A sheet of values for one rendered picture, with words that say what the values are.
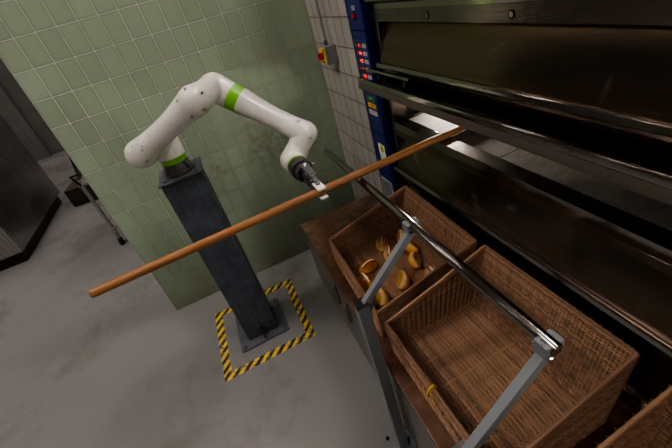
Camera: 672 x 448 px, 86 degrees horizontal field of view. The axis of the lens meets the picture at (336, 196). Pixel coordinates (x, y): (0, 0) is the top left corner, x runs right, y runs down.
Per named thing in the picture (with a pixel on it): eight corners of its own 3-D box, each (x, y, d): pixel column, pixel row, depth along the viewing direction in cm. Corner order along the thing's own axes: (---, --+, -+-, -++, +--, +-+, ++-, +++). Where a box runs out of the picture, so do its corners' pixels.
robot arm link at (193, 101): (111, 156, 155) (181, 83, 130) (135, 140, 168) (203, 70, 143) (136, 178, 159) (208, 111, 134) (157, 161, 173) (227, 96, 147)
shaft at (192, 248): (91, 300, 112) (86, 294, 111) (93, 294, 115) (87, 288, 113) (513, 109, 153) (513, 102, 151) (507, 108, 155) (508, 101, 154)
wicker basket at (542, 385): (486, 290, 152) (485, 241, 138) (627, 410, 106) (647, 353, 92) (388, 347, 142) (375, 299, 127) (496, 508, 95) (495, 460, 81)
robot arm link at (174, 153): (153, 171, 174) (132, 135, 164) (170, 156, 186) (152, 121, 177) (175, 167, 170) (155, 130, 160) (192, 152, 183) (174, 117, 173)
